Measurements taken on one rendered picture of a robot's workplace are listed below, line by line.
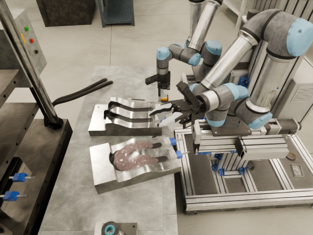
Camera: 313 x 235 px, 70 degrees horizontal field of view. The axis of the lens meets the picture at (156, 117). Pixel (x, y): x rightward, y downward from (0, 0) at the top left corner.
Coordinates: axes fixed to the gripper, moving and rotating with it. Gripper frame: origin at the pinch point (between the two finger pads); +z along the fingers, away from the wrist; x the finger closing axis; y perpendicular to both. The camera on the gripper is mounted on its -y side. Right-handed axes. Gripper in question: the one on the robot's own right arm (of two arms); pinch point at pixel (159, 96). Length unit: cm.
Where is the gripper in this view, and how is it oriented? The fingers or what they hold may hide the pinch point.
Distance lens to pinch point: 152.9
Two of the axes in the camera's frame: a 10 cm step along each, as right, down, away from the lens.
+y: 10.0, 0.0, 0.0
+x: 0.0, -7.2, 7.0
